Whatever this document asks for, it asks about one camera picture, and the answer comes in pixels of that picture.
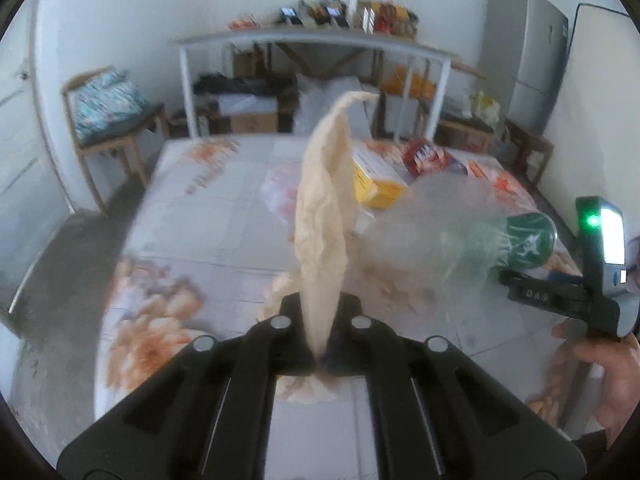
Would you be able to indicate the red snack packet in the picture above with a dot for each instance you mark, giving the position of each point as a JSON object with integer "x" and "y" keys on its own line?
{"x": 425, "y": 155}

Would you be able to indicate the white door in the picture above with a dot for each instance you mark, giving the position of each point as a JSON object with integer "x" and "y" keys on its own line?
{"x": 25, "y": 170}

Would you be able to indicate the assorted desk clutter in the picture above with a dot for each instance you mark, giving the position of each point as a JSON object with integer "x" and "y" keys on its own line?
{"x": 350, "y": 15}

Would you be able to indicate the floral tablecloth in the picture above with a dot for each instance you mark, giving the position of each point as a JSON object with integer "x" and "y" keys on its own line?
{"x": 225, "y": 240}

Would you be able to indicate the green can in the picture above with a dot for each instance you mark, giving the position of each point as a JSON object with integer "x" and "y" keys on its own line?
{"x": 530, "y": 240}

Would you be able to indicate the dark wooden stool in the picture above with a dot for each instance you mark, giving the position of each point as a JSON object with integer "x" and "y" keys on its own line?
{"x": 530, "y": 142}

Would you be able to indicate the yellow cardboard box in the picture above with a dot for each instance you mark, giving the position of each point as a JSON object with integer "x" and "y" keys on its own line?
{"x": 375, "y": 180}

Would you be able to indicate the floral cushion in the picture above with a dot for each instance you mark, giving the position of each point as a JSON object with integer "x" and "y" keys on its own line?
{"x": 105, "y": 105}

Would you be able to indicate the white woven sack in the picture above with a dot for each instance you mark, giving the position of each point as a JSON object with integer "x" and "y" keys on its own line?
{"x": 320, "y": 105}

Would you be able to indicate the person's right hand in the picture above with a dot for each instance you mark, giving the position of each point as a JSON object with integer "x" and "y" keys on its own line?
{"x": 622, "y": 385}

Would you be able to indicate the grey refrigerator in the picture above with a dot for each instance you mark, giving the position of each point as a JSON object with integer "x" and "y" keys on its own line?
{"x": 525, "y": 55}

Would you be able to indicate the white-framed wooden desk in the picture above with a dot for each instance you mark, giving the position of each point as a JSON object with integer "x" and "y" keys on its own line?
{"x": 310, "y": 37}

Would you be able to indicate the orange plastic bag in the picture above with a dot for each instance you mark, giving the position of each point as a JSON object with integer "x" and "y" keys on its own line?
{"x": 412, "y": 82}

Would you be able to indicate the white red-print plastic bag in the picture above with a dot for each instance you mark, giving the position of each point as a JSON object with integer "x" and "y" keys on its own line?
{"x": 282, "y": 190}

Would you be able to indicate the clear plastic bag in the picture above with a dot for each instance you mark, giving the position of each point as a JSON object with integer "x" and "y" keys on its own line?
{"x": 430, "y": 230}

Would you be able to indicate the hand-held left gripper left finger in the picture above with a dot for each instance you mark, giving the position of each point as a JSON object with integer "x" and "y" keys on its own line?
{"x": 292, "y": 332}

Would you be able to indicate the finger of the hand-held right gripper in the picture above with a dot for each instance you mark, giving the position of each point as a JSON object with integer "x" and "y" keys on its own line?
{"x": 540, "y": 292}

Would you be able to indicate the black bag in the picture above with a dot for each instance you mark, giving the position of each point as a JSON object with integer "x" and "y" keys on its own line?
{"x": 235, "y": 85}

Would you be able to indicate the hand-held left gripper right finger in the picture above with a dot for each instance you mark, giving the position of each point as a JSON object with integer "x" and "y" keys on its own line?
{"x": 347, "y": 332}

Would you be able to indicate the white green bag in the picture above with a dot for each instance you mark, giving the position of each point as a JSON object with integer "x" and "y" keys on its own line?
{"x": 485, "y": 106}

